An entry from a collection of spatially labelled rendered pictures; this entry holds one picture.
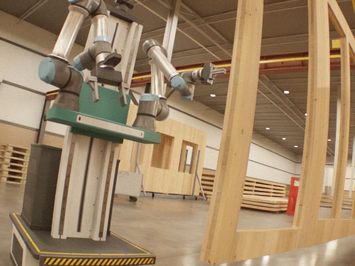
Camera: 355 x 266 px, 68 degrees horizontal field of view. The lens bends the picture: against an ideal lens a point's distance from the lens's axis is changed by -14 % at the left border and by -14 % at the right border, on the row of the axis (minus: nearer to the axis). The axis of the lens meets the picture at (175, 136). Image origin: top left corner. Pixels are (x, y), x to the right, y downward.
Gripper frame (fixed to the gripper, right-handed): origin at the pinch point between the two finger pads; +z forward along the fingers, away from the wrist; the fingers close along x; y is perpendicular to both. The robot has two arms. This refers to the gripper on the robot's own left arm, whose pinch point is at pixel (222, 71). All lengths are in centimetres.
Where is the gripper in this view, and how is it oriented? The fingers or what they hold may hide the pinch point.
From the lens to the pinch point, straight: 174.9
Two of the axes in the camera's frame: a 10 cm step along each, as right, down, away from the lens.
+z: 6.9, 0.0, -7.2
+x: 1.8, -9.7, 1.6
